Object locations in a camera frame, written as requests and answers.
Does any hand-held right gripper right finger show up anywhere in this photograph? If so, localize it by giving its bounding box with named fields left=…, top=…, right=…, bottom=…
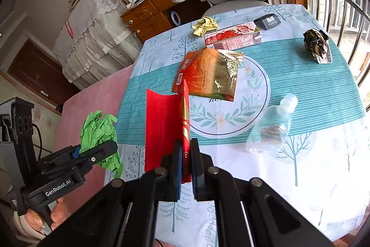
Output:
left=189, top=138, right=336, bottom=247

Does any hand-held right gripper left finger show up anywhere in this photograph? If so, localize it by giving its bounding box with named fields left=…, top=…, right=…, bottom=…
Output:
left=37, top=138, right=184, bottom=247

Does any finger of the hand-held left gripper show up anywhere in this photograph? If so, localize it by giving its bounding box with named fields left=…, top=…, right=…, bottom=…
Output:
left=65, top=140, right=119, bottom=176
left=37, top=145, right=81, bottom=172

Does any green paper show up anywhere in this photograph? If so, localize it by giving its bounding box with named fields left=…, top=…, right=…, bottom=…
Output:
left=79, top=110, right=124, bottom=179

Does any red paper envelope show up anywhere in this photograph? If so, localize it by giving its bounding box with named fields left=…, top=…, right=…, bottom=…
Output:
left=145, top=79, right=193, bottom=184

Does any clear plastic bottle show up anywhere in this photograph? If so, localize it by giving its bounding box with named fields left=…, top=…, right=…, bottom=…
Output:
left=245, top=93, right=299, bottom=154

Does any orange snack bag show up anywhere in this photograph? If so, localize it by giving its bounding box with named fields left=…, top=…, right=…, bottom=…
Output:
left=172, top=47, right=245, bottom=103

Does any red juice carton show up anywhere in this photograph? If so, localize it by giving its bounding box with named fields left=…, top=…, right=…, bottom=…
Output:
left=204, top=22, right=262, bottom=51

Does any yellow paper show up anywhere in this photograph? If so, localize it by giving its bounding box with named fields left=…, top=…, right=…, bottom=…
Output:
left=191, top=16, right=219, bottom=38

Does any small black box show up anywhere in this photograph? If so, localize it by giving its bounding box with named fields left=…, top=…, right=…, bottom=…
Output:
left=254, top=13, right=281, bottom=30

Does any dark foil wrapper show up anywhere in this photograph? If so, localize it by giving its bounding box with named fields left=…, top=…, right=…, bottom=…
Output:
left=302, top=28, right=333, bottom=65

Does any person's left hand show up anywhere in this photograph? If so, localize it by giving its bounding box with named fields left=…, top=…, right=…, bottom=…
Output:
left=27, top=198, right=71, bottom=236

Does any wooden door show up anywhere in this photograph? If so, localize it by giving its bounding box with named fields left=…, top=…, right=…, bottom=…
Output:
left=7, top=39, right=80, bottom=114

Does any white lace-covered furniture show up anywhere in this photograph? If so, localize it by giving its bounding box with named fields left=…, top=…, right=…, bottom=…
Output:
left=53, top=0, right=139, bottom=91

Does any table with patterned cloth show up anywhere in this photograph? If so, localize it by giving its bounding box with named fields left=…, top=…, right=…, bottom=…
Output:
left=104, top=4, right=370, bottom=247

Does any wooden writing desk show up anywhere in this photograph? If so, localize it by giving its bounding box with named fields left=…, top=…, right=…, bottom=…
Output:
left=120, top=0, right=211, bottom=42

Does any black cable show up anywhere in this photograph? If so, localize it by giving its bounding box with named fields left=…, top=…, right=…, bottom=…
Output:
left=32, top=123, right=43, bottom=159

